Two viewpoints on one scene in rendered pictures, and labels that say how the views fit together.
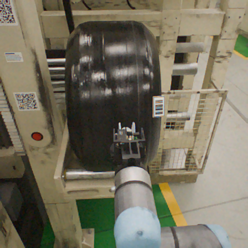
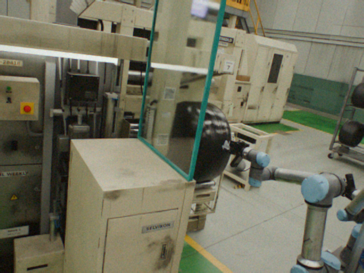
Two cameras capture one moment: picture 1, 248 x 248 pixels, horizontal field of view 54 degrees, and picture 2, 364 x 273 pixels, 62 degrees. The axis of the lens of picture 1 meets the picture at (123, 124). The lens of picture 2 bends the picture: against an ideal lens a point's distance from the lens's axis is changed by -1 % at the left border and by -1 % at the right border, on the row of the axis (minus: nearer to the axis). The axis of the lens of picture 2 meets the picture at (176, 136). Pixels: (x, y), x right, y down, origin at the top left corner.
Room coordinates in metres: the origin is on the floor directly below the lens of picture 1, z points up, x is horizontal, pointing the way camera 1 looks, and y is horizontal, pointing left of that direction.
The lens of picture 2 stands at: (-0.93, 1.16, 1.80)
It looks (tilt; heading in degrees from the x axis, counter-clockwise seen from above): 17 degrees down; 331
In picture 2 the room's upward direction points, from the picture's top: 9 degrees clockwise
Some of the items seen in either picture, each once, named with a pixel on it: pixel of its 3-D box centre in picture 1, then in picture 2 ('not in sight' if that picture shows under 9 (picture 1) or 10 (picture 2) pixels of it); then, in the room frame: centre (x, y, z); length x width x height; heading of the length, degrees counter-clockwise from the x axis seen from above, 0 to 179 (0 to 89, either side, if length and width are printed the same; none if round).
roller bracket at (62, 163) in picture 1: (66, 150); not in sight; (0.80, 0.26, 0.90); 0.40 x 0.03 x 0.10; 3
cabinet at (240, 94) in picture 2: not in sight; (223, 107); (4.50, -2.94, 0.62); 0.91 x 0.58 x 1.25; 104
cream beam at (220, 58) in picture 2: not in sight; (194, 59); (1.11, -0.03, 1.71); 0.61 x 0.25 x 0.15; 93
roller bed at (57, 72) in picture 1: (63, 81); (136, 140); (1.18, 0.32, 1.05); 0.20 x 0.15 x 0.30; 93
